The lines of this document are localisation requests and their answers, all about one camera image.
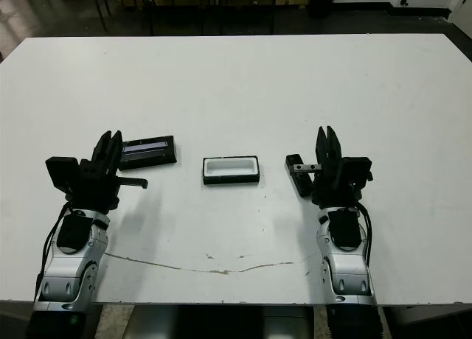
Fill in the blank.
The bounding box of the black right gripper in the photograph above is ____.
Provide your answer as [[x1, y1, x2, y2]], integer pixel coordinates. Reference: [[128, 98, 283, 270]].
[[292, 125, 366, 209]]

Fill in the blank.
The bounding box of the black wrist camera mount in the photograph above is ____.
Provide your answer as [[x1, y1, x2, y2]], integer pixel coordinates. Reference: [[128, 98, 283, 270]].
[[45, 156, 81, 198], [341, 155, 373, 195]]

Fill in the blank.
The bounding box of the black metal frame leg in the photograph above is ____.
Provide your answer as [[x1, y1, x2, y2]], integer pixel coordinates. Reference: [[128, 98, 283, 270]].
[[91, 0, 111, 32]]

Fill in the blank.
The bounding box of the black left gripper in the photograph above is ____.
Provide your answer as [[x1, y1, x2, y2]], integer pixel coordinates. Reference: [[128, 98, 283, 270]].
[[64, 130, 149, 213]]

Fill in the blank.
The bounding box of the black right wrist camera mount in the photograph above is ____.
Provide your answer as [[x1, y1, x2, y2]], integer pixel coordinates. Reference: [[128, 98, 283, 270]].
[[341, 155, 373, 195]]

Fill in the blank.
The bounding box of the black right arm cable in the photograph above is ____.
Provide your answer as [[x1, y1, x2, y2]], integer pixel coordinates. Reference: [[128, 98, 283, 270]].
[[354, 202, 374, 277]]

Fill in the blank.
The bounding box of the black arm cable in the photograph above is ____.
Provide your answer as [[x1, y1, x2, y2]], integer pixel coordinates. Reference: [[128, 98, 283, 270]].
[[34, 201, 73, 303], [354, 202, 374, 277]]

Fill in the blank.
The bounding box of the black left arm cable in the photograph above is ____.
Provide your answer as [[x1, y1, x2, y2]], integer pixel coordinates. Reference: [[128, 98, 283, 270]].
[[34, 201, 73, 303]]

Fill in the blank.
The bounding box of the grey black robot torso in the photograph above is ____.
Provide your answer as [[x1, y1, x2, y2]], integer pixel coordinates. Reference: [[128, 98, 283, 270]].
[[131, 304, 314, 339]]

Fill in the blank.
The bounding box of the black bar-shaped camera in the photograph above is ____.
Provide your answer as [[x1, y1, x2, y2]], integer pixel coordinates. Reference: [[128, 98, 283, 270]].
[[285, 153, 315, 198]]

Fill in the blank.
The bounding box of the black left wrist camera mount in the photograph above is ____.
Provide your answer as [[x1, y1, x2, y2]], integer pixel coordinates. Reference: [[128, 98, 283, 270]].
[[45, 156, 81, 198]]

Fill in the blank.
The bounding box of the black box base white insert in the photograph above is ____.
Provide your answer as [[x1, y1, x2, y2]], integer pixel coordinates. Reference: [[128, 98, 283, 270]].
[[201, 154, 263, 187]]

